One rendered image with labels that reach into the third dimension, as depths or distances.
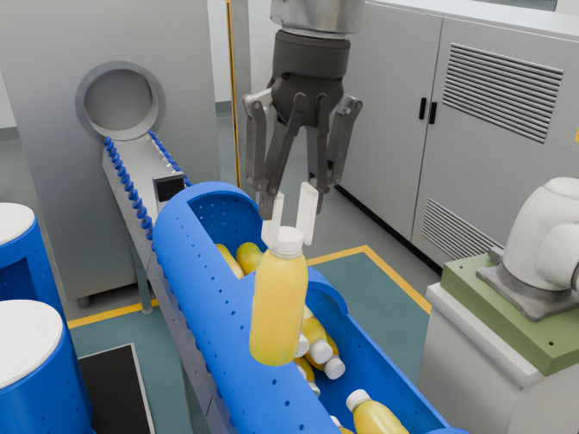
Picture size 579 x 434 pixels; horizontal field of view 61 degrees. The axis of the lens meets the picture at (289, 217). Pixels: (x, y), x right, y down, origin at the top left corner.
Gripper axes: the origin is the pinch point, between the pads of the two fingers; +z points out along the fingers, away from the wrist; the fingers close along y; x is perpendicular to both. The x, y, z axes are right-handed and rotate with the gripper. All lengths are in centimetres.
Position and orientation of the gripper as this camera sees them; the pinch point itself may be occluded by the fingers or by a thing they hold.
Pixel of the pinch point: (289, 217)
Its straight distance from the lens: 56.7
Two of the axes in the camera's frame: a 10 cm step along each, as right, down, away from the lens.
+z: -1.2, 8.9, 4.3
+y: -8.9, 1.0, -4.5
